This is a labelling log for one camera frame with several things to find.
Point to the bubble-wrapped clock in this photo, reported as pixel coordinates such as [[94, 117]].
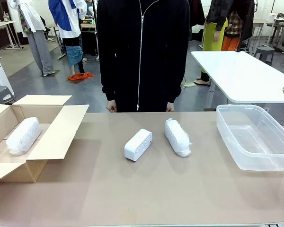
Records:
[[23, 137], [177, 139]]

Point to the person's left forearm black sleeve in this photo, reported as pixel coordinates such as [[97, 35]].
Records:
[[174, 89]]

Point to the person's right forearm black sleeve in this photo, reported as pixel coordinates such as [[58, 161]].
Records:
[[108, 87]]

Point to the person's left hand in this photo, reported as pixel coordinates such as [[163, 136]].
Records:
[[170, 107]]

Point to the person's right hand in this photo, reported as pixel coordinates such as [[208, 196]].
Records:
[[111, 107]]

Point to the gray square stool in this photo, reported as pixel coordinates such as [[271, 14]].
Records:
[[263, 50]]

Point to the white table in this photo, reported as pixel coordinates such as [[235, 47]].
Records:
[[239, 73]]

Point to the person in orange pants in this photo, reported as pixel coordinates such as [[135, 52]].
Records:
[[230, 43]]

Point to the clear plastic bin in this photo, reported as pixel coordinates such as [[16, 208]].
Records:
[[229, 132]]

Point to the person in yellow apron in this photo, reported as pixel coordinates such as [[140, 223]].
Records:
[[211, 37]]

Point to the black hanging garment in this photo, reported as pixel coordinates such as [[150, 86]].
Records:
[[196, 11]]

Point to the person's black zip hoodie torso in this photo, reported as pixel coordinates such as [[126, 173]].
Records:
[[142, 59]]

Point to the white digital clock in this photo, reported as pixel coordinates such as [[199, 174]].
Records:
[[135, 149]]

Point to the dark workbench with items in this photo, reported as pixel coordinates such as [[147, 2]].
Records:
[[87, 26]]

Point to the orange cloth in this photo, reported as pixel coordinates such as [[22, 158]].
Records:
[[79, 76]]

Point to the teal cloth on mannequin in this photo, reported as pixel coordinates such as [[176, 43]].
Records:
[[74, 55]]

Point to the open cardboard box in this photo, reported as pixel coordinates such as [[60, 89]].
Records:
[[61, 132]]

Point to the hanging blue white shirt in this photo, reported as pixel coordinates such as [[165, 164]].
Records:
[[66, 19]]

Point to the mannequin white shirt gray pants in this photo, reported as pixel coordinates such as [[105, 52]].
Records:
[[40, 52]]

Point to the gray round stool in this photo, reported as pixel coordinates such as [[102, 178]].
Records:
[[0, 92]]

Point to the white desk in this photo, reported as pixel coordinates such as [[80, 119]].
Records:
[[0, 23]]

